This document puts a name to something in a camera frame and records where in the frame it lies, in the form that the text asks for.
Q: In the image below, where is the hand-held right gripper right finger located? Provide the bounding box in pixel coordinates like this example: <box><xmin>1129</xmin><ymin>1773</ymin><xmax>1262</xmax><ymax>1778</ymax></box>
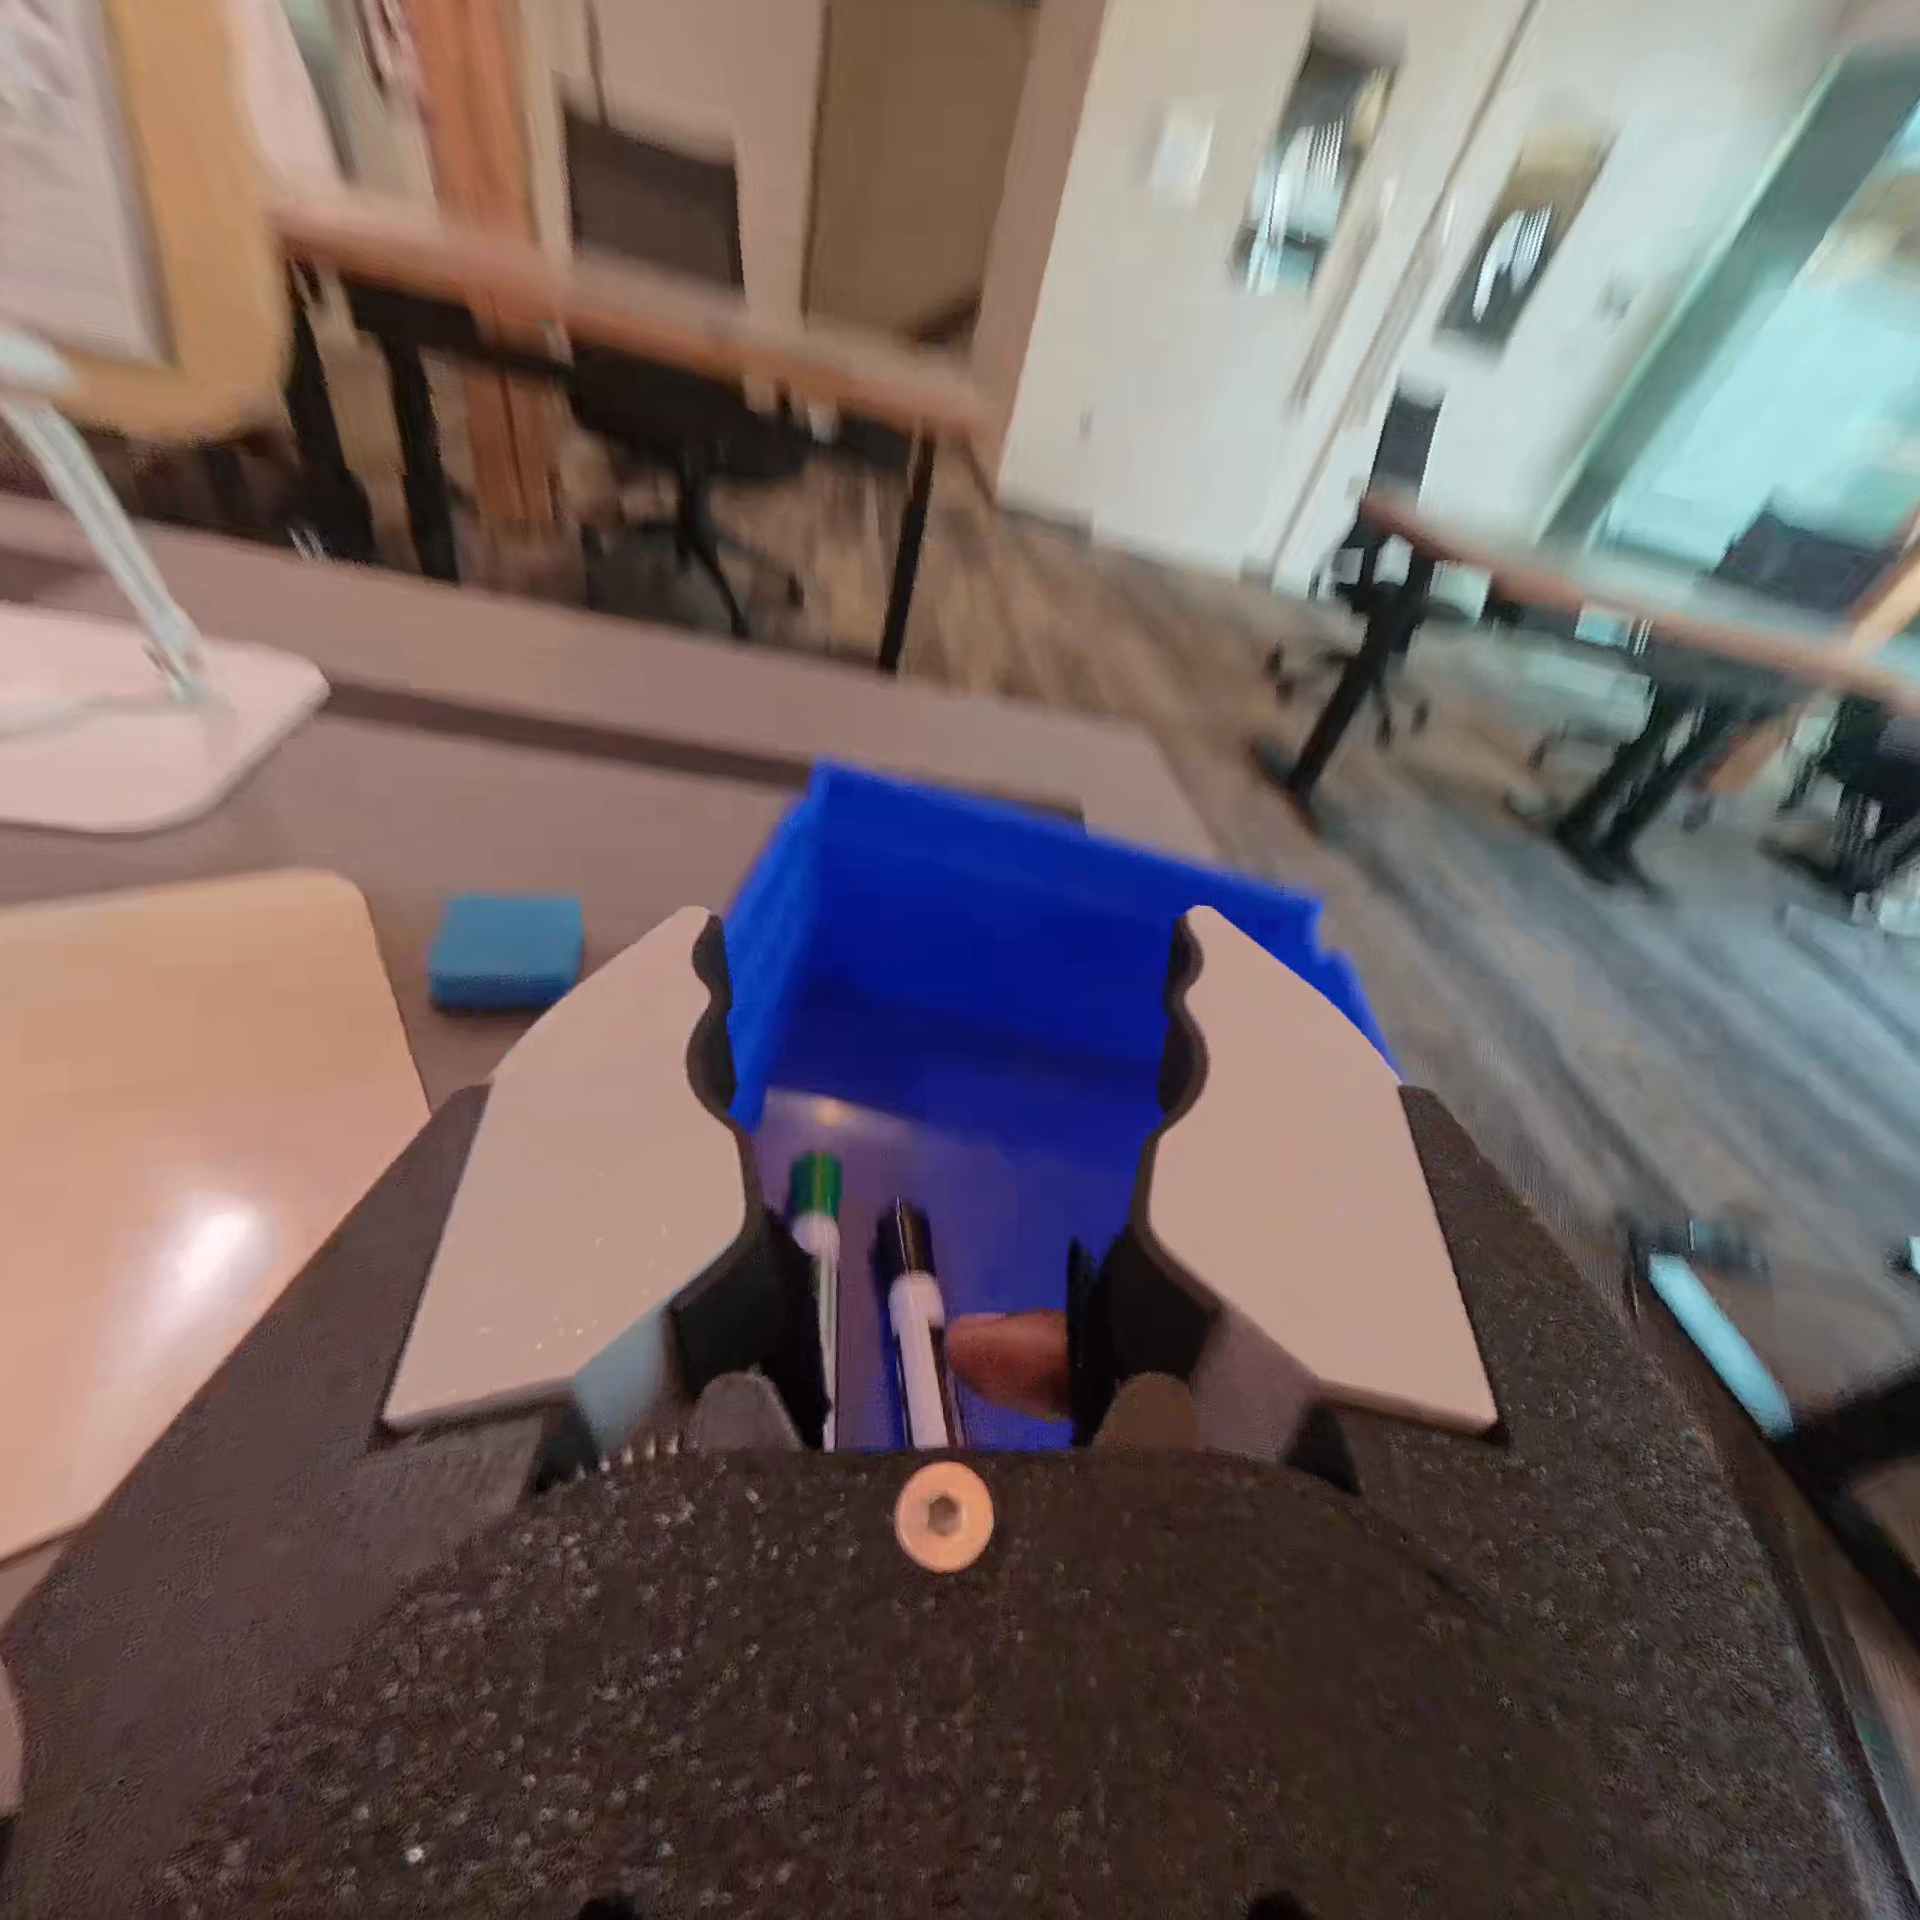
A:
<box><xmin>1072</xmin><ymin>908</ymin><xmax>1499</xmax><ymax>1462</ymax></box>

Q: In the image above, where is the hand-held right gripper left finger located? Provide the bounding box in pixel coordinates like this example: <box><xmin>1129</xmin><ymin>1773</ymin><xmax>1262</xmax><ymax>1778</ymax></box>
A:
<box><xmin>384</xmin><ymin>912</ymin><xmax>832</xmax><ymax>1456</ymax></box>

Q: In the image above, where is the blue whiteboard eraser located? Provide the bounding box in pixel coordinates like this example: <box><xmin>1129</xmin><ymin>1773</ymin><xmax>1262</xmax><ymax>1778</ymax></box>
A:
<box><xmin>424</xmin><ymin>890</ymin><xmax>594</xmax><ymax>1015</ymax></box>

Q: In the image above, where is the green whiteboard marker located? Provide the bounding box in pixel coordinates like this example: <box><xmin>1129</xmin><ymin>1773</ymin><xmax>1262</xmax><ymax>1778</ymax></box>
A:
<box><xmin>795</xmin><ymin>1200</ymin><xmax>857</xmax><ymax>1450</ymax></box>

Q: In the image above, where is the black whiteboard marker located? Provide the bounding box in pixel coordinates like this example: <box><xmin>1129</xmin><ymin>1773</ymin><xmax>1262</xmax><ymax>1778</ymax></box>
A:
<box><xmin>886</xmin><ymin>1273</ymin><xmax>966</xmax><ymax>1452</ymax></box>

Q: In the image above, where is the white whiteboard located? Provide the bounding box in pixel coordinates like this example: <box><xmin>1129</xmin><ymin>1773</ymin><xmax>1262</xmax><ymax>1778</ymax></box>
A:
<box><xmin>0</xmin><ymin>872</ymin><xmax>433</xmax><ymax>1560</ymax></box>

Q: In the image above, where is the blue plastic bin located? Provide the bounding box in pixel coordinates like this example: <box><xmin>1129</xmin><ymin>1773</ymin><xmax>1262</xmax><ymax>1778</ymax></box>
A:
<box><xmin>723</xmin><ymin>758</ymin><xmax>1400</xmax><ymax>1456</ymax></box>

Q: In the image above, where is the black floor stand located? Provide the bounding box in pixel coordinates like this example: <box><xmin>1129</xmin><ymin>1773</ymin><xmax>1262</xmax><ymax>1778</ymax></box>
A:
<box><xmin>1630</xmin><ymin>1212</ymin><xmax>1920</xmax><ymax>1560</ymax></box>

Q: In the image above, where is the white table sign stand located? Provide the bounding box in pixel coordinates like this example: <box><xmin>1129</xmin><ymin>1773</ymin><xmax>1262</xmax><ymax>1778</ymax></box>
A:
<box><xmin>0</xmin><ymin>0</ymin><xmax>337</xmax><ymax>839</ymax></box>

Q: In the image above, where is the wooden office desk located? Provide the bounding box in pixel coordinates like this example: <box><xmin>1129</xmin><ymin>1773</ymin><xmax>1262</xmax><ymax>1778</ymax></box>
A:
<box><xmin>265</xmin><ymin>186</ymin><xmax>1010</xmax><ymax>678</ymax></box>
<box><xmin>1288</xmin><ymin>489</ymin><xmax>1920</xmax><ymax>888</ymax></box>

